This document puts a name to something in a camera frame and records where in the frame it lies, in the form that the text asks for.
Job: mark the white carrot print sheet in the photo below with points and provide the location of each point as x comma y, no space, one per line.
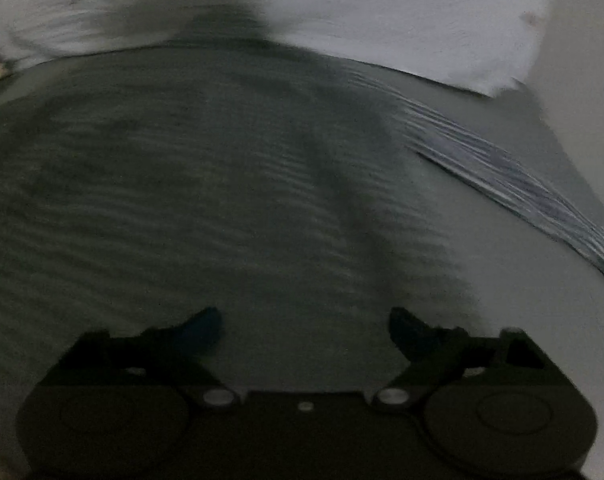
406,20

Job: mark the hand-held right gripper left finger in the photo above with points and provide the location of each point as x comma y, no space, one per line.
202,329

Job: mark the checked shirt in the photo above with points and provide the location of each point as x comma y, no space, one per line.
207,185

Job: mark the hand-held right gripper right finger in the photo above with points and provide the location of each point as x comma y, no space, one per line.
406,332

